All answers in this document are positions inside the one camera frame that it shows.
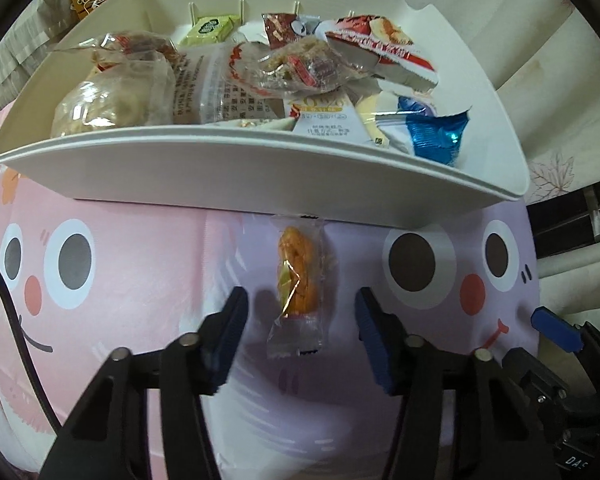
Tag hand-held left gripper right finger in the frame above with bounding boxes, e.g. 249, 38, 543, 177
354, 287, 563, 480

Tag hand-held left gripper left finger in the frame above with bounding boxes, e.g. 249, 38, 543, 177
37, 286, 251, 480

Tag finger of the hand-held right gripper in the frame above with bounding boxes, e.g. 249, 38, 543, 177
531, 306, 600, 386

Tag clear packet orange cracker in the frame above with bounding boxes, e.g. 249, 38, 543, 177
266, 214, 328, 359

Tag white plastic storage bin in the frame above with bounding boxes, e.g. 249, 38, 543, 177
0, 0, 531, 231

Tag blue and white foil packet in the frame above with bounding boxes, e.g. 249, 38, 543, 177
375, 95, 473, 167

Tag orange and white snack packet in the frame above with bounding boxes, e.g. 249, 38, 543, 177
285, 95, 361, 141

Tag large clear text printed packet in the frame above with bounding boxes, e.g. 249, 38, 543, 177
172, 42, 301, 126

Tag clear packet pale yellow chips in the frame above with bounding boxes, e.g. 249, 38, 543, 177
50, 62, 177, 138

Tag small clear nut candy packet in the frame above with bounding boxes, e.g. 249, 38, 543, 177
240, 35, 381, 93

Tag red striped bread packet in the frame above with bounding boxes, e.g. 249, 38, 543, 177
325, 15, 440, 92

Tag clear packet brown granola bar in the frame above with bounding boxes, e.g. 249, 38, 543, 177
55, 31, 181, 68

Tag green pastry packet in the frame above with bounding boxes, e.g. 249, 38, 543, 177
177, 14, 241, 47

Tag brown chocolate snack packet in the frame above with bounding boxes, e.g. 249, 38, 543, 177
261, 11, 331, 48

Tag cartoon printed tablecloth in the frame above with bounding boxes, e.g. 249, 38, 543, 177
0, 105, 541, 480

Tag black cable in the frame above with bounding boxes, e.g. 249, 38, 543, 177
0, 247, 63, 436

